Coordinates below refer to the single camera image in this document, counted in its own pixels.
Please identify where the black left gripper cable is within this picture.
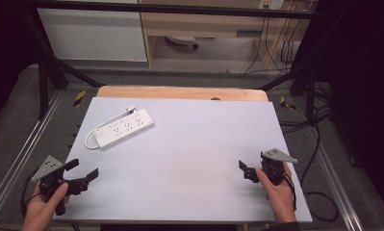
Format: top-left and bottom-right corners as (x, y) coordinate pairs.
(20, 168), (42, 219)

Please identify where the black metal frame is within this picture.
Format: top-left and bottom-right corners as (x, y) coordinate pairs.
(19, 0), (328, 121)

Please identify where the person's right hand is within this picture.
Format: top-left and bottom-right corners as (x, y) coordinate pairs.
(255, 162), (297, 225)

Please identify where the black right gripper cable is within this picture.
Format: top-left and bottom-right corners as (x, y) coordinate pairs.
(284, 123), (340, 223)

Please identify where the wooden desk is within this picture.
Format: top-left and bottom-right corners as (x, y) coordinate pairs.
(138, 0), (313, 70)

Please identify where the white power strip cable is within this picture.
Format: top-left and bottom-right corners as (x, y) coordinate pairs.
(84, 110), (130, 151)

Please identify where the bundle of black floor cables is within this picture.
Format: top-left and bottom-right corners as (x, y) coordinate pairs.
(277, 81), (334, 136)

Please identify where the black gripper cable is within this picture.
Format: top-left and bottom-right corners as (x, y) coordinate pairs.
(284, 123), (340, 223)
(20, 168), (42, 219)

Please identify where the person's left hand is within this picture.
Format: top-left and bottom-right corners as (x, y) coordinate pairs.
(21, 182), (71, 224)

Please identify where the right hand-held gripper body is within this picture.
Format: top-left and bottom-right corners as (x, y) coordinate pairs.
(243, 147), (299, 187)

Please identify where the white wall socket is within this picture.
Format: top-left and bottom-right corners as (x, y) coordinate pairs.
(258, 0), (286, 11)

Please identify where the white power strip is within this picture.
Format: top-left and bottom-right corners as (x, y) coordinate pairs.
(93, 108), (156, 151)

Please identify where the aluminium rail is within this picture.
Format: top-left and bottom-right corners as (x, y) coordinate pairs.
(303, 123), (365, 231)
(0, 90), (64, 219)

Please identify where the white device under desk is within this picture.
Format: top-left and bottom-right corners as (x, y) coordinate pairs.
(165, 35), (200, 50)

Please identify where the white cabinet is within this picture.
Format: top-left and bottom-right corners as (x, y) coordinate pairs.
(36, 0), (148, 63)

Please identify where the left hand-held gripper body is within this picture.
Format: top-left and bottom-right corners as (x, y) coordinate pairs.
(31, 155), (91, 217)

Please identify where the bundle of hanging cables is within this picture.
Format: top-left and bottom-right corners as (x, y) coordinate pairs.
(243, 13), (311, 75)

